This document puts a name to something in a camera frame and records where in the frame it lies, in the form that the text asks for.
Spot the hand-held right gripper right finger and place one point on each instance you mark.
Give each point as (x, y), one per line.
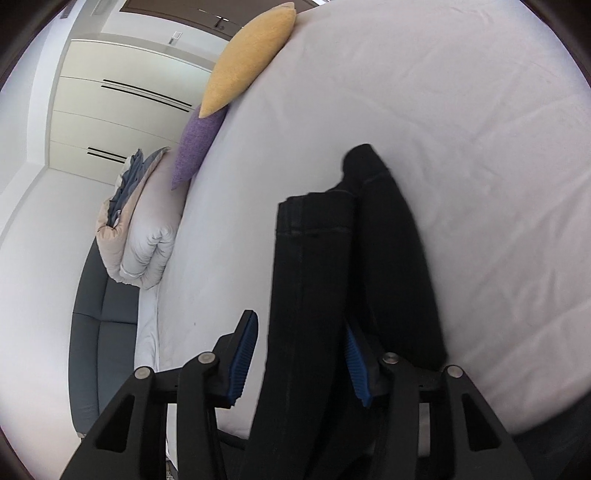
(358, 369)

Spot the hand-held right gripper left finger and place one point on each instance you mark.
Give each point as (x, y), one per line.
(242, 355)

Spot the black pants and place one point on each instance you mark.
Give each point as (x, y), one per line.
(314, 277)

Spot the white flat pillow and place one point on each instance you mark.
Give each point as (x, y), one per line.
(145, 332)

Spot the grey padded headboard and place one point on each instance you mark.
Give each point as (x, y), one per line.
(101, 332)

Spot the folded beige duvet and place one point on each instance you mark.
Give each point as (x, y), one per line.
(147, 230)

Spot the purple cushion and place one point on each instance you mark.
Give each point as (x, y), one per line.
(196, 143)

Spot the cream wardrobe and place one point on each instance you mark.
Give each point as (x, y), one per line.
(115, 120)

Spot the bed with white sheet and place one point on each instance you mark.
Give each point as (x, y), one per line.
(415, 92)

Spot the yellow cushion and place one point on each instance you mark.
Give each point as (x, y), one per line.
(244, 60)

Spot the brown door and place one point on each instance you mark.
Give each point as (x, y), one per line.
(184, 9)

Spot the white light switch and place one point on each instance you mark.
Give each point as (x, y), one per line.
(174, 38)

